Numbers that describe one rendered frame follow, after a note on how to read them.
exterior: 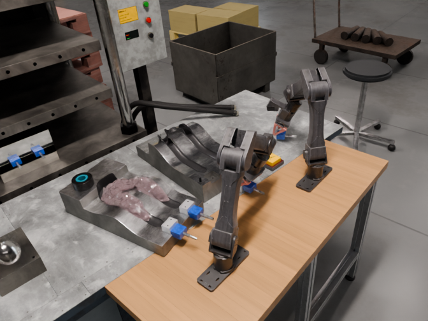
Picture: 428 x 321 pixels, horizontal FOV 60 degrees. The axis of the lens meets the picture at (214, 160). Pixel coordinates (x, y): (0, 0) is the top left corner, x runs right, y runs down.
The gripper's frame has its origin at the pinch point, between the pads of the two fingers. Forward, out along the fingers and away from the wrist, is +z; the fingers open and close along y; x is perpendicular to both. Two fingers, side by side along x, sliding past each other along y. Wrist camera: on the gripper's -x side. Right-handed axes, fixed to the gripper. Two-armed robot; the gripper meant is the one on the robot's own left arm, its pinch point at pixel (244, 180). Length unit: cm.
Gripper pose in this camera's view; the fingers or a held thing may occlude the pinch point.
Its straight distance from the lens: 154.7
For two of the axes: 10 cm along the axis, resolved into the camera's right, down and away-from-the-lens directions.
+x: 6.7, 7.0, -2.3
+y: -6.8, 4.6, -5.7
